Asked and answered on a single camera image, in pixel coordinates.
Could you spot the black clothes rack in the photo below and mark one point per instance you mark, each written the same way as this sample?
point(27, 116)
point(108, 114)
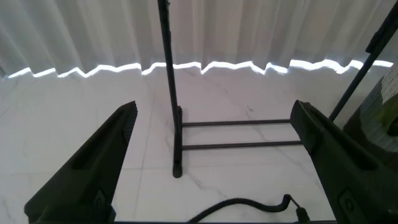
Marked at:
point(169, 62)

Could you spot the green garment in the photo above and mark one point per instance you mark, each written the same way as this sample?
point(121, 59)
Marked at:
point(388, 112)

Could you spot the white laundry basket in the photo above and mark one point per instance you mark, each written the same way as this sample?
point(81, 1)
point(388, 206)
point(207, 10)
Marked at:
point(370, 109)

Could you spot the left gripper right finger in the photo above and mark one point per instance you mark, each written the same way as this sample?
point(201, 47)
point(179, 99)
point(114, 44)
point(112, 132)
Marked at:
point(348, 174)

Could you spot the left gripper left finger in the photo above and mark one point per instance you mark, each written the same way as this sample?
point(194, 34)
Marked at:
point(84, 174)

